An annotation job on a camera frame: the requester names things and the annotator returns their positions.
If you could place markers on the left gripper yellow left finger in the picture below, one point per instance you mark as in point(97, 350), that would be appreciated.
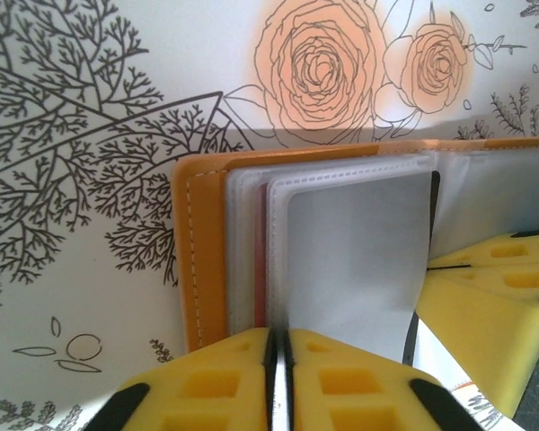
point(206, 372)

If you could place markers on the black credit card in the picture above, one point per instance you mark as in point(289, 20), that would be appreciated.
point(410, 341)

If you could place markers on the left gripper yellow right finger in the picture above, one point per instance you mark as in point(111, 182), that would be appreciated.
point(350, 372)

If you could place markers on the red credit card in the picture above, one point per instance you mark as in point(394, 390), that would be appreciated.
point(259, 251)

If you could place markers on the orange card holder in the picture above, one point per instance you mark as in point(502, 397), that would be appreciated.
point(206, 251)

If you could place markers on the floral table cover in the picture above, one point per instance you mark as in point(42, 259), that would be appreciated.
point(72, 134)

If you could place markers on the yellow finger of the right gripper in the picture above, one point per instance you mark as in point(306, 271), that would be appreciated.
point(485, 305)
point(512, 249)

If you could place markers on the grey credit card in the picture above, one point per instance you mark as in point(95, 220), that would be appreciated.
point(355, 251)

